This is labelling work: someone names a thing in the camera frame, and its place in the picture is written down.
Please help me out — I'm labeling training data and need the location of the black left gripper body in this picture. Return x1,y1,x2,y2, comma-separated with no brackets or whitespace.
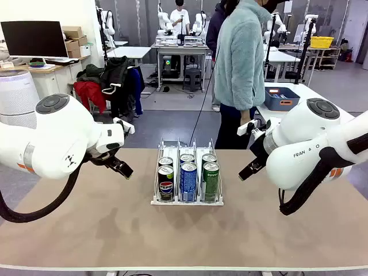
85,146,121,170

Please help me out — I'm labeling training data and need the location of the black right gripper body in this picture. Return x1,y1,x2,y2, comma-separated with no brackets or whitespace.
248,135,273,173

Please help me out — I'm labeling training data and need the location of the blue bin with orange handles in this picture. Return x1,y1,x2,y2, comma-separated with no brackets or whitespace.
264,87,301,111

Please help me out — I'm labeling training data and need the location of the person's right forearm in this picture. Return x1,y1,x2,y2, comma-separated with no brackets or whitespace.
227,71,255,112

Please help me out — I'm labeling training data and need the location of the white can dispenser rack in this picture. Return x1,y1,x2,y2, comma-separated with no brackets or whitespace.
150,137,224,206

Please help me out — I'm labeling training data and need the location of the green soda can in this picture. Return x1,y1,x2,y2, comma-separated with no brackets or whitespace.
201,153,218,165
202,162,220,202

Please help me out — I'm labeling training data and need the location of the blue Pocari Sweat can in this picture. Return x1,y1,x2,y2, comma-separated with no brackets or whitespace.
179,162,198,202
179,153,196,165

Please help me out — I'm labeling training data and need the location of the red jacket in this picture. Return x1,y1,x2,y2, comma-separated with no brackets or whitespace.
74,81,107,115

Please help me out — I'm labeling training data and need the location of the white side table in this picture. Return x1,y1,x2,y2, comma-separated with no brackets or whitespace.
255,82,357,136

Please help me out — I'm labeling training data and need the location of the blue garment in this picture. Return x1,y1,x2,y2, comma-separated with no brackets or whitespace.
129,67,145,116

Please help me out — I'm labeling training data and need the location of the dark green jacket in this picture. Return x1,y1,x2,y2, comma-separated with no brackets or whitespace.
76,63,105,84

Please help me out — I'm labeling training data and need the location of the white cabinet desk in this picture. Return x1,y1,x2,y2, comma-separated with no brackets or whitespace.
28,60,85,100

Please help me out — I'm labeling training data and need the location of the person in mint fleece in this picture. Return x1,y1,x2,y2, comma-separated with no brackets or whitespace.
214,0,277,150

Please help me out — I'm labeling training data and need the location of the dark plastic stool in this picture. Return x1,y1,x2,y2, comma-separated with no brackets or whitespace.
183,68,204,92

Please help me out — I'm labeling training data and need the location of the white air purifier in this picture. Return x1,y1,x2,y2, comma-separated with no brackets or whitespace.
0,69,40,129

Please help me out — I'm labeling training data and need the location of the black keyboard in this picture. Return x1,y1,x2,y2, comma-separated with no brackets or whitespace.
45,57,80,66

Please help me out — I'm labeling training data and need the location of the black tripod stand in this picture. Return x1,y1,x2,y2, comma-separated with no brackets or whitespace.
293,17,317,86
263,14,277,84

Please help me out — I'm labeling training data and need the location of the white background table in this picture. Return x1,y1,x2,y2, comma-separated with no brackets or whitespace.
106,45,152,67

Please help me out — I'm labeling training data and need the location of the black PC tower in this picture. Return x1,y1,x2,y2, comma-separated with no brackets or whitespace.
162,55,181,78

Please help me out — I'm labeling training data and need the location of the wooden shelf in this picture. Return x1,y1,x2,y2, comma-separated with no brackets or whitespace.
306,47,342,70

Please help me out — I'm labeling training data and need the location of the yellow plastic crate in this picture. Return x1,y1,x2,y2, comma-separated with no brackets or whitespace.
310,36,335,48

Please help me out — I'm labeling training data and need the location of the person in dark jacket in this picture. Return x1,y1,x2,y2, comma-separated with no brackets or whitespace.
205,0,228,113

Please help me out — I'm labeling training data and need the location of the grey workbench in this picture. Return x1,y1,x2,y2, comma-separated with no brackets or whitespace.
151,36,210,89

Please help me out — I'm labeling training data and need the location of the black computer monitor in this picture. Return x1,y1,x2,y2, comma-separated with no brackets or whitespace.
0,20,69,58

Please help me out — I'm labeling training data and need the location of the person in white shirt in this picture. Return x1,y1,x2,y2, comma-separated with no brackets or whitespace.
170,0,190,36

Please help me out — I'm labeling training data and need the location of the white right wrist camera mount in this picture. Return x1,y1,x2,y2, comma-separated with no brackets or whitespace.
237,119,258,136

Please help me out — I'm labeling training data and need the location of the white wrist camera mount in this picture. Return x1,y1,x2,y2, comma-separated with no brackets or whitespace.
237,119,258,136
113,117,136,135

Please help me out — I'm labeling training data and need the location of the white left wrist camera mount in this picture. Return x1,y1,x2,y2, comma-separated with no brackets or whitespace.
113,117,136,135

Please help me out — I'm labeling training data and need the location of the thin black cable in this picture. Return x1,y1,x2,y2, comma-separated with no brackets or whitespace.
189,43,223,146

